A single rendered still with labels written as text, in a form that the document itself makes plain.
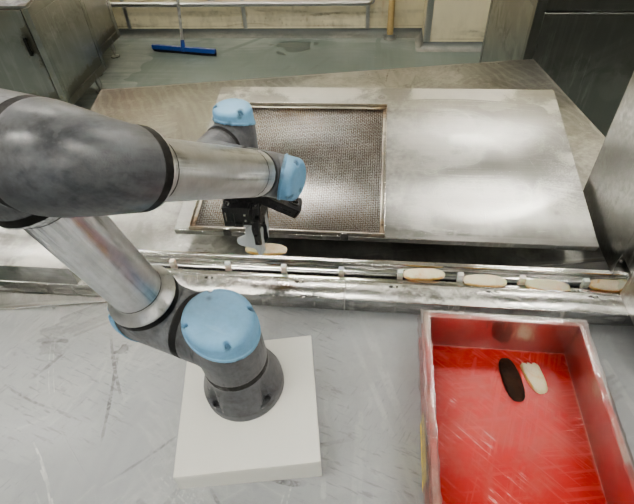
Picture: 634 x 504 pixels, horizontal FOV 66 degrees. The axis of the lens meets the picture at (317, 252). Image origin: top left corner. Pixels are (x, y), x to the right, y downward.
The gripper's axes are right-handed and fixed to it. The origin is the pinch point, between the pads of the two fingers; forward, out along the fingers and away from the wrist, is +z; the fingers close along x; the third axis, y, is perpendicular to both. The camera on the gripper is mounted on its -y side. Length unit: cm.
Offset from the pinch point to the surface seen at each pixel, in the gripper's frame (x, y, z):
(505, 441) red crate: 38, -51, 11
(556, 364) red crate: 20, -64, 11
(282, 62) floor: -313, 52, 94
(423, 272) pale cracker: -0.8, -37.2, 7.8
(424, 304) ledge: 9.0, -36.9, 7.7
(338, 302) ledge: 9.0, -17.7, 8.7
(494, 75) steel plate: -114, -71, 12
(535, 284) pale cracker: 1, -62, 8
